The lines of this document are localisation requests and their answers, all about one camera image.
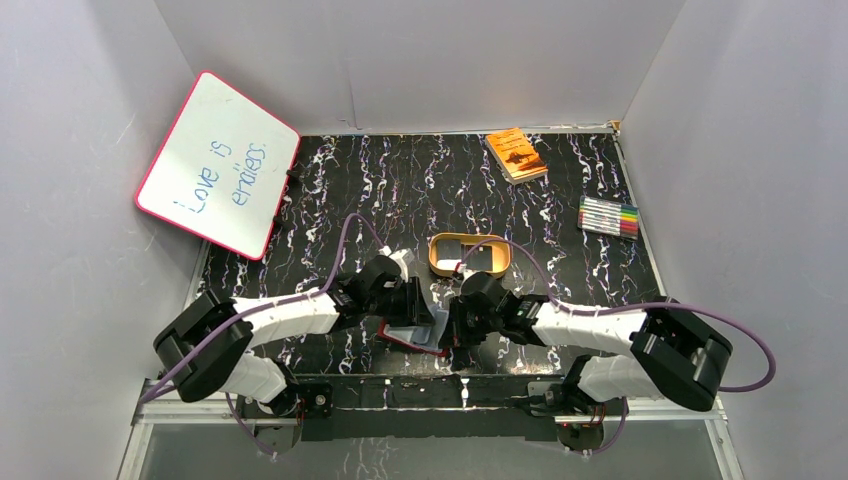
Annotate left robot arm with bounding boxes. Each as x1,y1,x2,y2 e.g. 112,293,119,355
153,249,446,416

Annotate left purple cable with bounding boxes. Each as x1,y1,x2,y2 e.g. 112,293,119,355
139,213,392,458

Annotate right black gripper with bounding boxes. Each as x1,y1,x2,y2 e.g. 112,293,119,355
439,296,502,348

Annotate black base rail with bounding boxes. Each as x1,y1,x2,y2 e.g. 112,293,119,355
235,374,627,444

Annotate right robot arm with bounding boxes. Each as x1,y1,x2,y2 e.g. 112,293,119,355
440,272,732,415

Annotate pink framed whiteboard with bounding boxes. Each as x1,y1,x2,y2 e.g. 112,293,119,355
135,71,301,260

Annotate pack of coloured markers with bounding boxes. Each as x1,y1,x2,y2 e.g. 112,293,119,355
577,196,640,241

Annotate orange book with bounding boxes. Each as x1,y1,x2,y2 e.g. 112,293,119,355
484,128,548,185

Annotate red card holder wallet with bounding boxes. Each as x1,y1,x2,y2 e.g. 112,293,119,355
378,306,449,357

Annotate dark cards in tray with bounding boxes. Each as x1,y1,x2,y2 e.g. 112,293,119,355
435,239,494,271

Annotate gold oval tray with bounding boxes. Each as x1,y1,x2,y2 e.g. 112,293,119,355
428,232,512,278

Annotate aluminium frame rail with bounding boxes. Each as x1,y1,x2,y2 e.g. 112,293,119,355
132,378,243,425

